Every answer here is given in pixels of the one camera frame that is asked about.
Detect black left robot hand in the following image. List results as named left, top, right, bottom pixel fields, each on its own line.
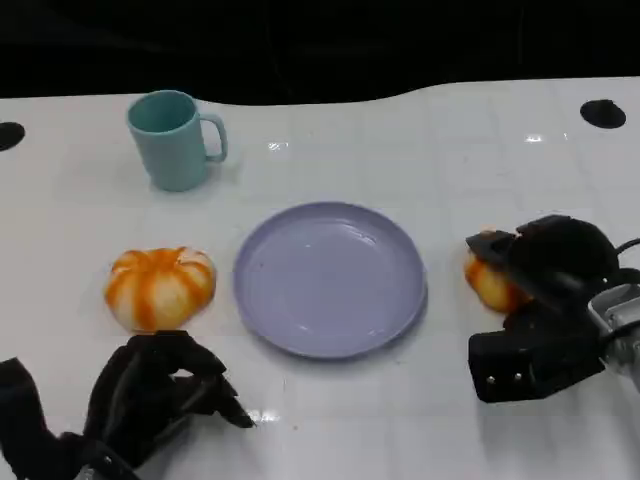
left=82, top=329, right=257, bottom=471

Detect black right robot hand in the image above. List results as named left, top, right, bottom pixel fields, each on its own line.
left=464, top=214, right=621, bottom=331

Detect orange and white bread roll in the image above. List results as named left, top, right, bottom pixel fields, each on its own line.
left=103, top=246, right=218, bottom=335
left=463, top=228, right=534, bottom=315

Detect black table grommet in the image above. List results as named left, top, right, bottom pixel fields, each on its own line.
left=579, top=98, right=627, bottom=130
left=0, top=122, right=26, bottom=152

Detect lilac plate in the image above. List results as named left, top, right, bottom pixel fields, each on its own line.
left=233, top=201, right=430, bottom=360

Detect pale green mug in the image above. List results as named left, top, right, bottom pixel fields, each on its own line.
left=125, top=89, right=230, bottom=193

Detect black backdrop cloth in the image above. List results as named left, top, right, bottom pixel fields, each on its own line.
left=0, top=0, right=640, bottom=107

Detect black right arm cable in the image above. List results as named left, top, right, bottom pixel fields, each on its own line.
left=612, top=238, right=640, bottom=287

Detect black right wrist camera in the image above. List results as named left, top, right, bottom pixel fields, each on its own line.
left=468, top=319, right=607, bottom=404

